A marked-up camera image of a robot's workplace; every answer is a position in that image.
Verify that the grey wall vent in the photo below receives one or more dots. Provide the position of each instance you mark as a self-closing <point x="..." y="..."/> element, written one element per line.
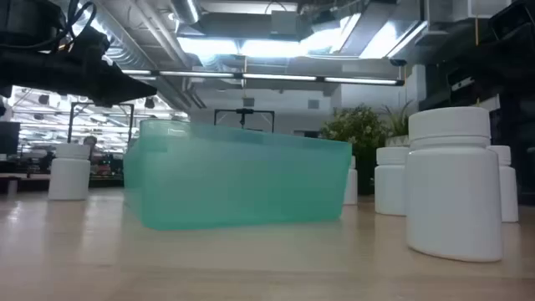
<point x="248" y="102"/>
<point x="314" y="104"/>

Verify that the long ceiling light bar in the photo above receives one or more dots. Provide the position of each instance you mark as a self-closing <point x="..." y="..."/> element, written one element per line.
<point x="276" y="77"/>

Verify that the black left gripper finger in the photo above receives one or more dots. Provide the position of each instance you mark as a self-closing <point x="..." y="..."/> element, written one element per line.
<point x="121" y="88"/>

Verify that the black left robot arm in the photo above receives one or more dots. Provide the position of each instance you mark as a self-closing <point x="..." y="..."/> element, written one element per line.
<point x="25" y="21"/>

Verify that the black metal frame rig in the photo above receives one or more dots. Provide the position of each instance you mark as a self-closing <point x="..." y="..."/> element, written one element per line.
<point x="244" y="111"/>
<point x="104" y="104"/>

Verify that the bushy green potted plant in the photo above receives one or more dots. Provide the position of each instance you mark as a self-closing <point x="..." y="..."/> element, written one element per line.
<point x="355" y="125"/>

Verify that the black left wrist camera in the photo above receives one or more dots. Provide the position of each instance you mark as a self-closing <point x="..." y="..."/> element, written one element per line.
<point x="94" y="42"/>

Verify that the grey ceiling box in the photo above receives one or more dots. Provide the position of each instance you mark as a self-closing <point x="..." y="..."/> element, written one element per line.
<point x="284" y="23"/>

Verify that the background work table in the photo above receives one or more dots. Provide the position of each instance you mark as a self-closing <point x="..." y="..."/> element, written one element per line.
<point x="29" y="184"/>

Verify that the black monitor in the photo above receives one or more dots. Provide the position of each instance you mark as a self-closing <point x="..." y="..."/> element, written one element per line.
<point x="9" y="138"/>

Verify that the green translucent plastic basket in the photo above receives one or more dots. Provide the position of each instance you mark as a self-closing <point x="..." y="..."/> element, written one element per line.
<point x="234" y="180"/>

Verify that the succulent in triangle-patterned pot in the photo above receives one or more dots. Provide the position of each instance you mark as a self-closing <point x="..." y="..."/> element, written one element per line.
<point x="397" y="123"/>

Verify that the white plastic pill bottle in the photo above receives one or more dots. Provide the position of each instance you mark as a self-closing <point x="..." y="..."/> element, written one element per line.
<point x="352" y="184"/>
<point x="69" y="175"/>
<point x="389" y="184"/>
<point x="509" y="192"/>
<point x="453" y="188"/>

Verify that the black ceiling camera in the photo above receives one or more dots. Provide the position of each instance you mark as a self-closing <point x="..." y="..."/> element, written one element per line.
<point x="398" y="62"/>

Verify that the silver round air duct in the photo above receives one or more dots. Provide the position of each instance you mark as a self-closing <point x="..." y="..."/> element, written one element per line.
<point x="186" y="10"/>

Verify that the person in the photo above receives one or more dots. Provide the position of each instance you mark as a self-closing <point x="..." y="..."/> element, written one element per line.
<point x="90" y="141"/>

